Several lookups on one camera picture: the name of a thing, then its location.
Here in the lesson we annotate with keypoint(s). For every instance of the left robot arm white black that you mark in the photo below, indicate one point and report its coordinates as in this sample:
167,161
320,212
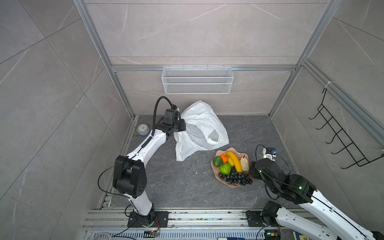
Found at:
130,178

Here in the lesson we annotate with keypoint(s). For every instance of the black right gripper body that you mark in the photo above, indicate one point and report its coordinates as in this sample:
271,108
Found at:
255,174

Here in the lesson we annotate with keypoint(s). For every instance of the black wire hook rack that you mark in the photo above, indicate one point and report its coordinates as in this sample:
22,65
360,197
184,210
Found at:
340,133

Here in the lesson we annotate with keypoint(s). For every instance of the white plastic bag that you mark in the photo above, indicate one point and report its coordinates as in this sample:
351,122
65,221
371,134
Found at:
204,131

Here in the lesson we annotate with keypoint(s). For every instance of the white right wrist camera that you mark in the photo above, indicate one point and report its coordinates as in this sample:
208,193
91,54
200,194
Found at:
269,153

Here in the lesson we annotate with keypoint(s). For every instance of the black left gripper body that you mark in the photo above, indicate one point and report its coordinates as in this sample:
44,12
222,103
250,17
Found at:
179,125

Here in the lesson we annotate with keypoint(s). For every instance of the white wire mesh basket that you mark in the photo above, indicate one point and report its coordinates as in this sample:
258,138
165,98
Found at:
198,80

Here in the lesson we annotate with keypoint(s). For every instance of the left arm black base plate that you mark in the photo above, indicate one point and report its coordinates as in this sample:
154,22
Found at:
154,219

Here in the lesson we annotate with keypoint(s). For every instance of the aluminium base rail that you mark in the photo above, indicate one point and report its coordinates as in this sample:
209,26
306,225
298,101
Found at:
117,219

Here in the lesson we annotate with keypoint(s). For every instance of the orange fake fruit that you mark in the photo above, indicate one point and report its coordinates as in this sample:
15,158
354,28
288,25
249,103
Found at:
224,158

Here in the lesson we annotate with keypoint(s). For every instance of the green fake round fruit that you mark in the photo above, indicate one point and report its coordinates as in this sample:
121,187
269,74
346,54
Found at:
225,169

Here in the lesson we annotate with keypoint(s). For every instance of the small grey-white round pot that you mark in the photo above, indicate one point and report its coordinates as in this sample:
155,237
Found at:
143,130

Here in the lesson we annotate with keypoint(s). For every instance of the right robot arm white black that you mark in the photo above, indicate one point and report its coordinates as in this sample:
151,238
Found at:
335,225

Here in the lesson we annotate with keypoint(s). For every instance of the blue yellow label box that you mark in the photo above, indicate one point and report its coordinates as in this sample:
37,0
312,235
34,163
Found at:
299,236

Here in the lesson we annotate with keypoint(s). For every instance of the dark fake grapes bunch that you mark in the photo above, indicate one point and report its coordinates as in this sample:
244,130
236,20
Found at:
236,179

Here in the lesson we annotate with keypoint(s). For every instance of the white slotted cable duct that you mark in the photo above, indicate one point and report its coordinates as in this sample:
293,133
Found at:
193,235

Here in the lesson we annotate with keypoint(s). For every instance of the dark green fake avocado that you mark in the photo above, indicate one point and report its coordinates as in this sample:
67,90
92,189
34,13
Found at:
218,162

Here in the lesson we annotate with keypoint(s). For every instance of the yellow fake banana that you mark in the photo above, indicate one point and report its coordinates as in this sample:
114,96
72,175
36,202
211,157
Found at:
235,161

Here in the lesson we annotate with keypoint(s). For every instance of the pale beige fake pear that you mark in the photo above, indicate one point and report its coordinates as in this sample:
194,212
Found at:
245,164

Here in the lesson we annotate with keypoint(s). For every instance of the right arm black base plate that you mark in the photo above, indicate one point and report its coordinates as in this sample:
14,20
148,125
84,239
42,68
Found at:
255,218

